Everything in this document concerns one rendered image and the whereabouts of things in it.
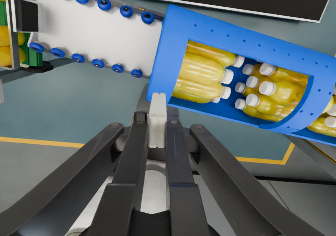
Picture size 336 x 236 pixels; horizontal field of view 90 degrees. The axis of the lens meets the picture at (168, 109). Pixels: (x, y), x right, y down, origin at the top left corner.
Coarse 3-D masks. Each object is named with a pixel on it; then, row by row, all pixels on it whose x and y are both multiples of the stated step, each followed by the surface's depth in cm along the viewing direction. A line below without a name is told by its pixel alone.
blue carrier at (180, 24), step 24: (168, 24) 39; (192, 24) 40; (216, 24) 42; (168, 48) 38; (240, 48) 41; (264, 48) 42; (288, 48) 44; (168, 72) 40; (240, 72) 68; (312, 72) 43; (168, 96) 45; (240, 96) 70; (312, 96) 44; (240, 120) 59; (264, 120) 66; (288, 120) 48; (312, 120) 47
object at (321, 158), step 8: (288, 136) 119; (296, 144) 112; (304, 144) 106; (312, 144) 105; (304, 152) 105; (312, 152) 100; (320, 152) 97; (320, 160) 95; (328, 160) 91; (328, 168) 90
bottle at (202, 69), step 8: (184, 56) 44; (192, 56) 44; (200, 56) 45; (184, 64) 44; (192, 64) 44; (200, 64) 44; (208, 64) 44; (216, 64) 45; (184, 72) 45; (192, 72) 44; (200, 72) 44; (208, 72) 44; (216, 72) 45; (224, 72) 47; (192, 80) 47; (200, 80) 46; (208, 80) 46; (216, 80) 46; (224, 80) 48
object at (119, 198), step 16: (144, 112) 13; (144, 128) 12; (128, 144) 10; (144, 144) 10; (128, 160) 9; (144, 160) 11; (128, 176) 8; (144, 176) 11; (112, 192) 6; (128, 192) 6; (112, 208) 6; (128, 208) 6; (96, 224) 5; (112, 224) 5; (128, 224) 5
